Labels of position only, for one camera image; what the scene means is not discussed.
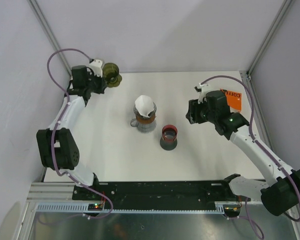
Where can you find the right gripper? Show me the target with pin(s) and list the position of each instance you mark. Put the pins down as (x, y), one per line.
(193, 114)

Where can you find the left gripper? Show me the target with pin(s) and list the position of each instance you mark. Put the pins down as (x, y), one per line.
(102, 85)

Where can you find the orange coffee filter box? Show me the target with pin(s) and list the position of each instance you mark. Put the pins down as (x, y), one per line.
(234, 99)

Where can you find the dark olive dripper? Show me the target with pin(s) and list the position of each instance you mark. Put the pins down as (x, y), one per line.
(111, 75)

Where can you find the red and grey carafe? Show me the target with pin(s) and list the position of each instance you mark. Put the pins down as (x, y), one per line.
(168, 140)

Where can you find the brown dripper ring holder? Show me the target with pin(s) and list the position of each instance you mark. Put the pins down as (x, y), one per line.
(145, 120)

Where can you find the white paper coffee filter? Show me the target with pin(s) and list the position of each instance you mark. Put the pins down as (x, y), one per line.
(143, 99)

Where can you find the clear glass server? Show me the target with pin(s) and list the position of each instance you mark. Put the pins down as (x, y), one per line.
(143, 128)

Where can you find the clear ribbed glass dripper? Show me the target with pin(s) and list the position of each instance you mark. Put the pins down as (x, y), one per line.
(145, 109)

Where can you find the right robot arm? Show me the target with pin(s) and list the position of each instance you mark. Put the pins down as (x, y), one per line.
(237, 130)

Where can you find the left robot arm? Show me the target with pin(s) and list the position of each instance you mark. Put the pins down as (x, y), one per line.
(57, 147)

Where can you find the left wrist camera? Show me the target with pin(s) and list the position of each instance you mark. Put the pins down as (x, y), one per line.
(97, 67)

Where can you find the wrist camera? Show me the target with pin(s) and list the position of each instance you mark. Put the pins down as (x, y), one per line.
(203, 89)
(97, 67)

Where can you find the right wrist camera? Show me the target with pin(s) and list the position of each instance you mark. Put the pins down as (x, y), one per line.
(203, 89)

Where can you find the grey cable duct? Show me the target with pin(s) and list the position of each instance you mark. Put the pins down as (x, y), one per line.
(93, 208)

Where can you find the aluminium frame rail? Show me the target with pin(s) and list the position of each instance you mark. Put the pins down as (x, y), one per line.
(253, 189)

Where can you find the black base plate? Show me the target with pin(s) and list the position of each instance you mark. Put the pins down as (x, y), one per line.
(167, 193)

